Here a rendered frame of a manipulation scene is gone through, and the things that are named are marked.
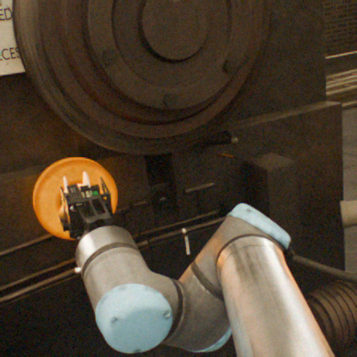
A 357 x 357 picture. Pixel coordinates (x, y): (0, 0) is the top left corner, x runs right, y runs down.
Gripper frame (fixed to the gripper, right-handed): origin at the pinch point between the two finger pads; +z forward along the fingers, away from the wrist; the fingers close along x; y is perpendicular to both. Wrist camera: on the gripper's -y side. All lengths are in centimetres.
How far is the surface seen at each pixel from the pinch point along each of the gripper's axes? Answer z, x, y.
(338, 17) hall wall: 581, -563, -189
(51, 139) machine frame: 13.2, 1.1, 4.1
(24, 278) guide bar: -1.8, 12.4, -16.4
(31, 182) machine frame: 6.2, 7.0, -0.4
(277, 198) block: -7.1, -41.1, -9.9
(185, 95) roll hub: -7.2, -19.6, 18.3
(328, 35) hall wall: 573, -543, -214
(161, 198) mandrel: 4.5, -19.0, -11.1
